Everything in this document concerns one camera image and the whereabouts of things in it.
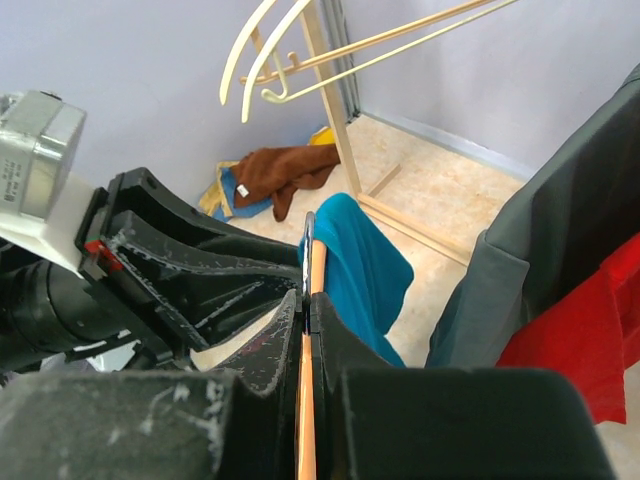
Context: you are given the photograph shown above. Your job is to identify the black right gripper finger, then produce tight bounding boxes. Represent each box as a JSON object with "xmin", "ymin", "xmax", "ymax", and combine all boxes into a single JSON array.
[
  {"xmin": 311, "ymin": 293, "xmax": 614, "ymax": 479},
  {"xmin": 107, "ymin": 243, "xmax": 302, "ymax": 350},
  {"xmin": 1, "ymin": 291, "xmax": 300, "ymax": 479},
  {"xmin": 107, "ymin": 168, "xmax": 300, "ymax": 273}
]

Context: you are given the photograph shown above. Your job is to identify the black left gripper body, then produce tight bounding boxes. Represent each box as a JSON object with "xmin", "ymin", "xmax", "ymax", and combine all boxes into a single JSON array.
[{"xmin": 1, "ymin": 187, "xmax": 175, "ymax": 372}]

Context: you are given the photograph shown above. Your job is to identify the orange wooden hanger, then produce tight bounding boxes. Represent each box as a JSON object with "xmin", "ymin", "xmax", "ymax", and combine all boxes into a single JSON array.
[{"xmin": 296, "ymin": 212, "xmax": 327, "ymax": 480}]

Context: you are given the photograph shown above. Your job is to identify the blue t shirt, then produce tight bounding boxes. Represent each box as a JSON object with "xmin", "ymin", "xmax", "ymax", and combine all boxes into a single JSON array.
[{"xmin": 314, "ymin": 193, "xmax": 414, "ymax": 367}]

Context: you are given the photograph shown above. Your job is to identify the cream wooden hanger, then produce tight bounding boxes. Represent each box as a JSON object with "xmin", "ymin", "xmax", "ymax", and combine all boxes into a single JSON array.
[{"xmin": 240, "ymin": 0, "xmax": 521, "ymax": 125}]

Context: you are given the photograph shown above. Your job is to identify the red t shirt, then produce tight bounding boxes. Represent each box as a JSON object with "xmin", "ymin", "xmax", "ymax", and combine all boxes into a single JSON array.
[{"xmin": 497, "ymin": 236, "xmax": 639, "ymax": 424}]

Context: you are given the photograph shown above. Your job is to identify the light wooden hanger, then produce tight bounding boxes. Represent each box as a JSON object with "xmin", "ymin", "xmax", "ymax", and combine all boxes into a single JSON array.
[{"xmin": 241, "ymin": 1, "xmax": 510, "ymax": 123}]

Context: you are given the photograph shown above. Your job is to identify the grey t shirt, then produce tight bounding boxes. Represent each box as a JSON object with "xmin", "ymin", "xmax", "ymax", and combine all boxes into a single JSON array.
[{"xmin": 425, "ymin": 69, "xmax": 639, "ymax": 367}]

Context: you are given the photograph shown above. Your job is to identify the beige towel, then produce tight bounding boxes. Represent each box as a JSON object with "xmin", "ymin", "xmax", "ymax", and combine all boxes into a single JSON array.
[{"xmin": 198, "ymin": 161, "xmax": 238, "ymax": 221}]

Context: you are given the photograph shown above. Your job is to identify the blue cloth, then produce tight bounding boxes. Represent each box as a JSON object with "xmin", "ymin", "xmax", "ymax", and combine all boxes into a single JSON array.
[{"xmin": 212, "ymin": 167, "xmax": 273, "ymax": 222}]

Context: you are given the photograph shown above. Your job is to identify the brown cloth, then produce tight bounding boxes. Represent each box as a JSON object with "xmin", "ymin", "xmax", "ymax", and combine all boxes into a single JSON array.
[{"xmin": 231, "ymin": 144, "xmax": 340, "ymax": 222}]

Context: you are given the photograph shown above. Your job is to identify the wooden clothes rack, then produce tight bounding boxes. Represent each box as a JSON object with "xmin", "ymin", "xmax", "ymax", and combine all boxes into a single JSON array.
[{"xmin": 225, "ymin": 1, "xmax": 471, "ymax": 266}]

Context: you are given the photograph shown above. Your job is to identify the yellow cloth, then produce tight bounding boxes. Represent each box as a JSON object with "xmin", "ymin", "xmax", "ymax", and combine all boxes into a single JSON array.
[{"xmin": 309, "ymin": 127, "xmax": 335, "ymax": 146}]

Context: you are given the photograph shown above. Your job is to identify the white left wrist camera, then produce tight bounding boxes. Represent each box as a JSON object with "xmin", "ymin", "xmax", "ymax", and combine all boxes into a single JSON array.
[{"xmin": 1, "ymin": 90, "xmax": 95, "ymax": 273}]

